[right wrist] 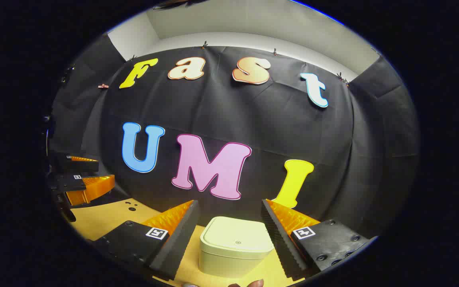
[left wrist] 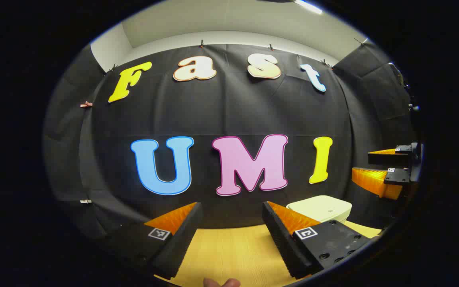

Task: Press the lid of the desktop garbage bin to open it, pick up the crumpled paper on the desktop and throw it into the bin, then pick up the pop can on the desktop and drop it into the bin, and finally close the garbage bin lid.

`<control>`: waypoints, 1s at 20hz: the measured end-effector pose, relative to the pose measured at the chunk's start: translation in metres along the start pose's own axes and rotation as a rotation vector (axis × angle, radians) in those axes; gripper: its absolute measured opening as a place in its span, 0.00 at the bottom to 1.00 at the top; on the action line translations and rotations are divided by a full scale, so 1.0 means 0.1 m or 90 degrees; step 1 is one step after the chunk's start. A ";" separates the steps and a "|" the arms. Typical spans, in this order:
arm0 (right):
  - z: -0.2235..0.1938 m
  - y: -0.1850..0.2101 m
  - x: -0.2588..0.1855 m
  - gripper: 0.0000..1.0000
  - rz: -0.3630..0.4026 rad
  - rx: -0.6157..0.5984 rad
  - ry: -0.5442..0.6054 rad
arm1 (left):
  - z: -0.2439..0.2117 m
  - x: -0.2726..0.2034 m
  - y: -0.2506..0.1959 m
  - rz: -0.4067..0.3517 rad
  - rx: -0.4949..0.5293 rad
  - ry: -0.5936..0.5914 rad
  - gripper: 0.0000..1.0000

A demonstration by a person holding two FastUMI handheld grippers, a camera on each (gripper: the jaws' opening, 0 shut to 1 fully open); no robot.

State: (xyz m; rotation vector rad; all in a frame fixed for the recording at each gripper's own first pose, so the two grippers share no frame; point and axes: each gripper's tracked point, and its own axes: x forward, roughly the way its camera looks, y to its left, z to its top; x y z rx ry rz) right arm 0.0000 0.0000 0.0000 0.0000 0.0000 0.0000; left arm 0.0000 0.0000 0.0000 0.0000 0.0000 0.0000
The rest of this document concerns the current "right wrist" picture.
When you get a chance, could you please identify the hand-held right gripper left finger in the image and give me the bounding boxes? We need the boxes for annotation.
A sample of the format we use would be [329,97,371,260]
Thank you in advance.
[93,199,200,281]

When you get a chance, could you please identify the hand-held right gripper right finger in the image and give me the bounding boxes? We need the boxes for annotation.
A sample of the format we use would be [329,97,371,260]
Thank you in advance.
[261,199,373,279]

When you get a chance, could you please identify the pale green garbage bin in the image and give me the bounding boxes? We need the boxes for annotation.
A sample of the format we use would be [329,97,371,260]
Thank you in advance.
[198,216,275,278]

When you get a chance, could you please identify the black backdrop cloth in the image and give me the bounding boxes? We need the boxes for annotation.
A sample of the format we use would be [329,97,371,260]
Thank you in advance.
[48,34,420,240]

